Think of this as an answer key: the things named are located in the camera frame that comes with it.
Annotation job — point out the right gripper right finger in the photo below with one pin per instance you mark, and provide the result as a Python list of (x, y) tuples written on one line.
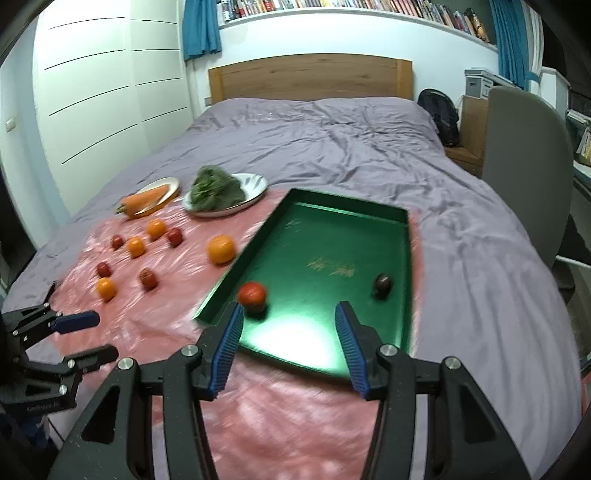
[(466, 438)]

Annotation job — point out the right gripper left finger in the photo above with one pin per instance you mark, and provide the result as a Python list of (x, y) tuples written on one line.
[(112, 437)]

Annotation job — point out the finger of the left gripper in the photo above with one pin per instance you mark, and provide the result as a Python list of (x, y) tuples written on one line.
[(37, 323), (82, 362)]

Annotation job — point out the orange front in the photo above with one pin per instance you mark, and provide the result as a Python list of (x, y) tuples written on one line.
[(106, 289)]

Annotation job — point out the red apple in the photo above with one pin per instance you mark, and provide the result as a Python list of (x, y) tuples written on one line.
[(174, 237), (103, 270), (116, 242), (148, 279), (252, 297)]

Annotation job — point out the dark plum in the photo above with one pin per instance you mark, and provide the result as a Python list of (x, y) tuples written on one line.
[(383, 285)]

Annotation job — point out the large orange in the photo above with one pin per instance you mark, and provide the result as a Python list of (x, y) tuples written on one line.
[(221, 250)]

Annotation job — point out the pink plastic sheet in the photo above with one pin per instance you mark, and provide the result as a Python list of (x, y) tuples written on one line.
[(234, 362)]

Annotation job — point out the purple bed duvet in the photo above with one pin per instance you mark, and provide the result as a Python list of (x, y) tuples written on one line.
[(486, 296)]

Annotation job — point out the orange carrot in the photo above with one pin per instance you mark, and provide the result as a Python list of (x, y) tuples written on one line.
[(133, 204)]

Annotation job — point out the green leafy vegetable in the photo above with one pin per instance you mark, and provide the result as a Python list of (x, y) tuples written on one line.
[(214, 189)]

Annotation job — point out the green rectangular tray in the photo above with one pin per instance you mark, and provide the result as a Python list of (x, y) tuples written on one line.
[(314, 251)]

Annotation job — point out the white plate dark rim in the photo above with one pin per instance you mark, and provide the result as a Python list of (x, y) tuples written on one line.
[(254, 186)]

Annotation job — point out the white wardrobe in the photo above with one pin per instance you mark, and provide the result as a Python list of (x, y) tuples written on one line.
[(109, 88)]

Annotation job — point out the grey office chair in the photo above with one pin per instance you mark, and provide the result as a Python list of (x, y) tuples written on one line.
[(529, 164)]

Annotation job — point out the black backpack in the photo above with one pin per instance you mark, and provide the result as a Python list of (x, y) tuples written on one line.
[(444, 114)]

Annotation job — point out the wooden nightstand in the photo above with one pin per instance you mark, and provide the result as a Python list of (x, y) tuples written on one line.
[(470, 155)]

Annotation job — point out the left blue curtain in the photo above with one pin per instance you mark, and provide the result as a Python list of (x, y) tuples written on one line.
[(200, 29)]

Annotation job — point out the blue curtain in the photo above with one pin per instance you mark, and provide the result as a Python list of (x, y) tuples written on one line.
[(200, 29), (520, 42)]

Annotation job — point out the wooden headboard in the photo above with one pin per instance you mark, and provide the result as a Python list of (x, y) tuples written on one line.
[(310, 77)]

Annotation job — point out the right blue curtain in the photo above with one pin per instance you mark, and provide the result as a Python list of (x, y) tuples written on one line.
[(520, 42)]

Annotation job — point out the row of books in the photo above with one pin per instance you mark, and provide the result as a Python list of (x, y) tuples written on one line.
[(470, 17)]

